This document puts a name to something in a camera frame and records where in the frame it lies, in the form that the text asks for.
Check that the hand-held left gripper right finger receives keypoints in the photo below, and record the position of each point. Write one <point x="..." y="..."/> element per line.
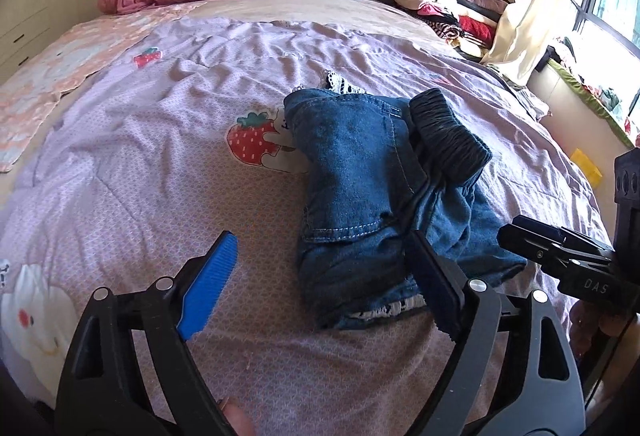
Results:
<point x="440" y="291"/>

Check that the white crumpled cloth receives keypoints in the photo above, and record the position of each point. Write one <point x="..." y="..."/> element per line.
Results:
<point x="532" y="101"/>

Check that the heap of clothes on windowsill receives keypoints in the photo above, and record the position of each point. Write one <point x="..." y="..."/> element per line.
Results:
<point x="607" y="96"/>

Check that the person's right hand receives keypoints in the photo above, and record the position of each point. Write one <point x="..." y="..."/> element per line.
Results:
<point x="585" y="331"/>

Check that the green window seat cushion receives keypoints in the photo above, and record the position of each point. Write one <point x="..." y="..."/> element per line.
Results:
<point x="575" y="84"/>

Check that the peach printed sheet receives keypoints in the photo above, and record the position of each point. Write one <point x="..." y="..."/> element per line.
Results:
<point x="65" y="66"/>

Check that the yellow plastic container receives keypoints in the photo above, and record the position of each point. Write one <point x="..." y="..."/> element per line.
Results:
<point x="586" y="166"/>

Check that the person's left hand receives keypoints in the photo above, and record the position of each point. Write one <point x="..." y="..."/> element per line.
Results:
<point x="237" y="418"/>

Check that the blue denim pants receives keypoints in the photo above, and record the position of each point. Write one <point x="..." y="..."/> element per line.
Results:
<point x="360" y="186"/>

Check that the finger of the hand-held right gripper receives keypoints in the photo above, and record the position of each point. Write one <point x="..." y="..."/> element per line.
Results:
<point x="555" y="253"/>
<point x="565" y="233"/>

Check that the purple strawberry print bedsheet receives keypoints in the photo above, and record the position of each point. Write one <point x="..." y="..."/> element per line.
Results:
<point x="190" y="196"/>

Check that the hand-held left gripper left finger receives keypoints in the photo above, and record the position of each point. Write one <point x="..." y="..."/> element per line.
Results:
<point x="207" y="286"/>

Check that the pile of folded clothes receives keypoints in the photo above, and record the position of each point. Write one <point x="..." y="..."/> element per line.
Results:
<point x="450" y="11"/>

